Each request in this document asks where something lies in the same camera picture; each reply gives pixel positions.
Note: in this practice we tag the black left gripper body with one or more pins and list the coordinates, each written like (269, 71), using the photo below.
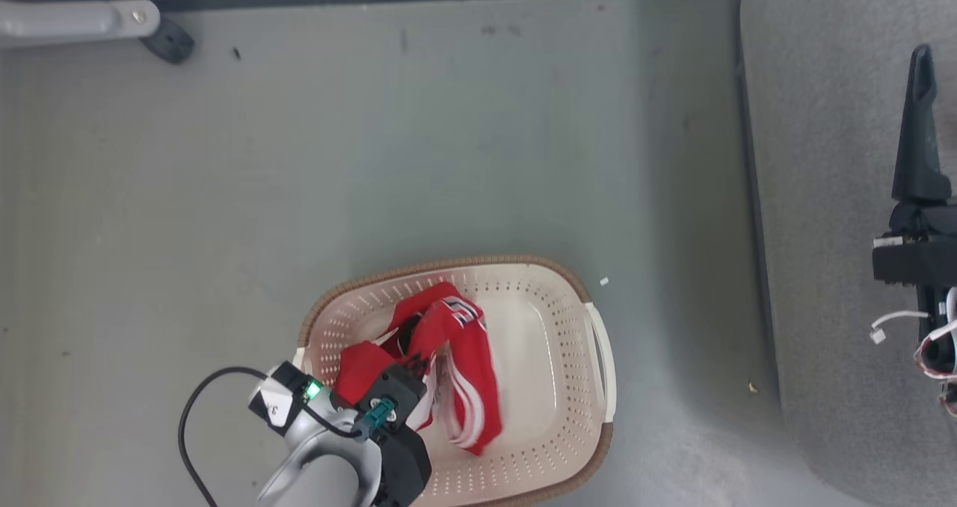
(404, 462)

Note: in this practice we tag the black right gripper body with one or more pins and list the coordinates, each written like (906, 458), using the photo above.
(916, 253)

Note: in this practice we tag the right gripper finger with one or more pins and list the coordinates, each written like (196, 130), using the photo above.
(921, 140)

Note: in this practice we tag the red white sports jersey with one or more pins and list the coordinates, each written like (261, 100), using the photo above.
(472, 365)

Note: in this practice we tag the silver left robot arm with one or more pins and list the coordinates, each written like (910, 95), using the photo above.
(321, 466)

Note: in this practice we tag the grey fabric sofa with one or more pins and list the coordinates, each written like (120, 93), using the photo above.
(822, 208)

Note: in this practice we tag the beige perforated laundry basket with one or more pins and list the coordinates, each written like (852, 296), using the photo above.
(542, 342)

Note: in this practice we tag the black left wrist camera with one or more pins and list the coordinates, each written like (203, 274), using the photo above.
(401, 387)

